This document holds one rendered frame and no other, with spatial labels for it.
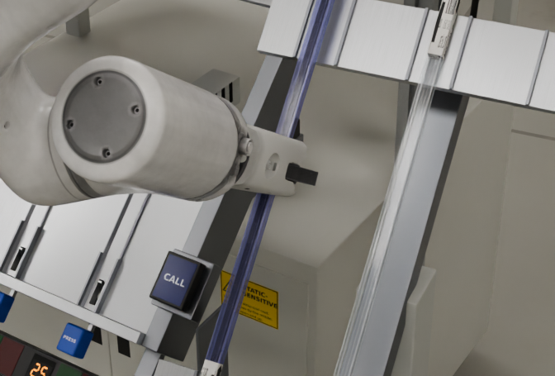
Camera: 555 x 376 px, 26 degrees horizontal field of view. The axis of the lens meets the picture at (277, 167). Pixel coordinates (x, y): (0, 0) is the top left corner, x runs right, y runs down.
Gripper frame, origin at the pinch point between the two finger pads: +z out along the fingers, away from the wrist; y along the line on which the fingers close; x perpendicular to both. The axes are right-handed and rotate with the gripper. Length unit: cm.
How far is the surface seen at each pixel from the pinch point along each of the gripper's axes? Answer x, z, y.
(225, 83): -12, 63, 35
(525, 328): 15, 138, -5
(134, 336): 19.2, 9.0, 13.6
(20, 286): 17.9, 10.5, 28.6
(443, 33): -15.4, 3.7, -11.3
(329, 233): 5.1, 47.1, 8.7
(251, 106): -6.2, 14.5, 9.6
